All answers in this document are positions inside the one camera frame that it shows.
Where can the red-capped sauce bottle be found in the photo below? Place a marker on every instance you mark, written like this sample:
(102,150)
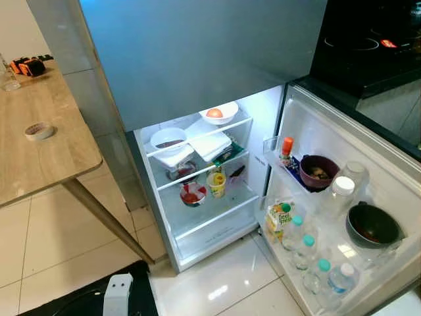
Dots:
(287,153)

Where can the open fridge door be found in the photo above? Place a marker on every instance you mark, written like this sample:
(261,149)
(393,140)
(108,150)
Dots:
(381,171)

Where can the grey fridge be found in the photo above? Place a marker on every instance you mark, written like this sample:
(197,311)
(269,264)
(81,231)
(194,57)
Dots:
(197,59)

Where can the clear plastic container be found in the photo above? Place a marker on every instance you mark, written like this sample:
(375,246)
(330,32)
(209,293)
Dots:
(356,172)

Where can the dark green pan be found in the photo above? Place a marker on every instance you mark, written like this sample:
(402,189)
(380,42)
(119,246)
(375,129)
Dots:
(373,227)

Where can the white-capped clear bottle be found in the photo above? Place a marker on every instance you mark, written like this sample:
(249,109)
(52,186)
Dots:
(342,187)

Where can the maroon bowl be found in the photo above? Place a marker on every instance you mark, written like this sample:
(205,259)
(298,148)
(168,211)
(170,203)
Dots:
(319,176)

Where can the black induction cooktop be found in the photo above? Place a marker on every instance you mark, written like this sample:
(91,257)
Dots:
(368,46)

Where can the blue-labelled water bottle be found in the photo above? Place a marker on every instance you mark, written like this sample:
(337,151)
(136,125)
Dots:
(342,280)

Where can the teal-capped water bottle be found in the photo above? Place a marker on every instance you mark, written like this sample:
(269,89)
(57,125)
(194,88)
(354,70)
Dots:
(295,232)
(306,251)
(320,275)

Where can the yellow green juice carton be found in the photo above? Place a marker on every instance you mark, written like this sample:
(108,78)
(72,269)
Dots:
(279,218)

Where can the green packet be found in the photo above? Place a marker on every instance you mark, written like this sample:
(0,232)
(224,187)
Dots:
(231,155)

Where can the white bowl holding orange fruit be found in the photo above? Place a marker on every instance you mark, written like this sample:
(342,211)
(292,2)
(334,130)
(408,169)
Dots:
(227,117)

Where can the yellow printed cup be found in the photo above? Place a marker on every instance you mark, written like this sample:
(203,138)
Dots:
(216,184)

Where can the orange round fruit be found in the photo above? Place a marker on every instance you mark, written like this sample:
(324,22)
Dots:
(214,113)

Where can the white flat package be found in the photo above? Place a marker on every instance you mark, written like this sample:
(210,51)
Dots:
(209,141)

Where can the glass bowl with red food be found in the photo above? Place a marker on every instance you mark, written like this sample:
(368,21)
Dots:
(193,195)

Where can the white bowl with dark food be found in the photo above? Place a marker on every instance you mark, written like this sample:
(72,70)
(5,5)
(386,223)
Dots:
(168,143)

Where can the light wooden table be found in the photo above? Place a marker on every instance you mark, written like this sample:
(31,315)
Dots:
(39,158)

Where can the beige tape roll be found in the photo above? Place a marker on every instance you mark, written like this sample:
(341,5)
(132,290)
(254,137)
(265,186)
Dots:
(39,131)

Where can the orange and black tool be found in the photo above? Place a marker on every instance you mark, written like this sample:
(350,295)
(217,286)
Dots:
(27,66)

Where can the clear glass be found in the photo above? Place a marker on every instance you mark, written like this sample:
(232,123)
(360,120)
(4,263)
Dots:
(8,76)

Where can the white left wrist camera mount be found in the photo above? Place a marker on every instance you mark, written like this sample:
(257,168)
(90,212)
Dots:
(118,295)

